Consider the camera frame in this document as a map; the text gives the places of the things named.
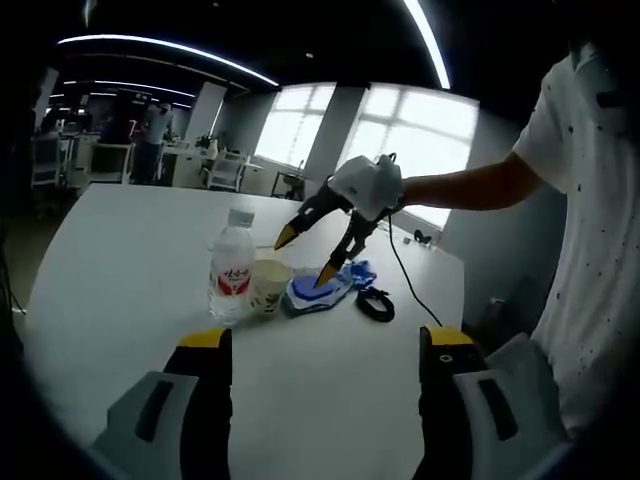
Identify white patterned paper cup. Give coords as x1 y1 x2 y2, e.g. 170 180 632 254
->
248 257 295 316

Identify white office chair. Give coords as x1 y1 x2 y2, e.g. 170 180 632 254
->
207 149 251 191
30 137 71 189
89 142 135 186

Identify person in white shirt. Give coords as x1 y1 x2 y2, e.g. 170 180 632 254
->
512 42 640 436

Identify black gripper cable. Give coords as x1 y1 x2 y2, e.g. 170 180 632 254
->
384 214 444 329

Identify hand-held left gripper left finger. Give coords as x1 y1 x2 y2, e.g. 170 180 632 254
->
91 327 235 480

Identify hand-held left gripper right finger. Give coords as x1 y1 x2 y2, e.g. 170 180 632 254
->
417 325 576 480

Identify white table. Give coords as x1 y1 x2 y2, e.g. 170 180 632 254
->
22 182 469 480

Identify clear plastic water bottle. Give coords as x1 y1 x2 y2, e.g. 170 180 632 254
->
208 208 256 326

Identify blue plastic packet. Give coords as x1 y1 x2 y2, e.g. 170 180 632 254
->
339 258 379 291

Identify pale blue wipes pack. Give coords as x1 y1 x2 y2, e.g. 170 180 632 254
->
282 272 346 315

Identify curved ceiling light strip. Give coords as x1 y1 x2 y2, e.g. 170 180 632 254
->
57 34 281 89
399 0 451 91

